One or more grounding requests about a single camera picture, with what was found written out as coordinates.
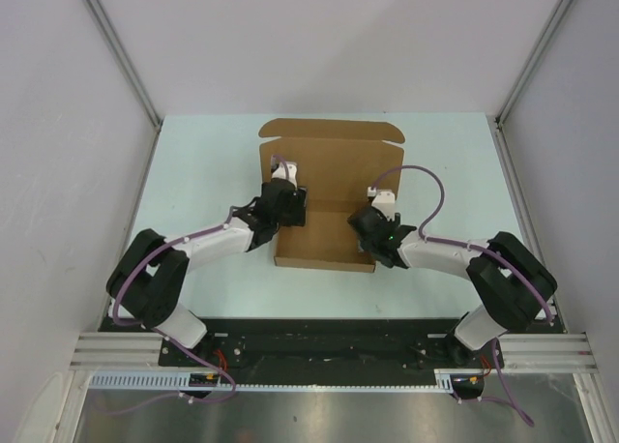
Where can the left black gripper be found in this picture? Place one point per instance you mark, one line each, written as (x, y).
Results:
(297, 202)

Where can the brown cardboard box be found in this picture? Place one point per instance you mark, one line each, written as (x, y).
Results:
(337, 160)

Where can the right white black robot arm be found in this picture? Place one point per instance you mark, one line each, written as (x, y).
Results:
(513, 285)

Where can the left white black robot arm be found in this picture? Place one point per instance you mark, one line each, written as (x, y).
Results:
(147, 282)

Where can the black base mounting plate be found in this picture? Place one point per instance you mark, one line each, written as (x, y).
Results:
(243, 344)

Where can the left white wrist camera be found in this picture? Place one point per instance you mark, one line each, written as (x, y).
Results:
(284, 170)

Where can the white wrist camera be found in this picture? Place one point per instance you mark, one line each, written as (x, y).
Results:
(284, 170)
(384, 201)

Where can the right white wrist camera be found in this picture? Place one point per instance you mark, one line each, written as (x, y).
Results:
(384, 201)

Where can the grey slotted cable duct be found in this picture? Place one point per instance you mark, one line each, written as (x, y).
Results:
(439, 383)

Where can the right aluminium side rail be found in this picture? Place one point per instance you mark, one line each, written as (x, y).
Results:
(517, 196)

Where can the left aluminium corner post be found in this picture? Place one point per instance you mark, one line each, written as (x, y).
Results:
(123, 60)

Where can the aluminium corner post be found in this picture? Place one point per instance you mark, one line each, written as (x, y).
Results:
(535, 57)
(123, 60)

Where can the right aluminium corner post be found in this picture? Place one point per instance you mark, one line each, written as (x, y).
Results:
(535, 57)

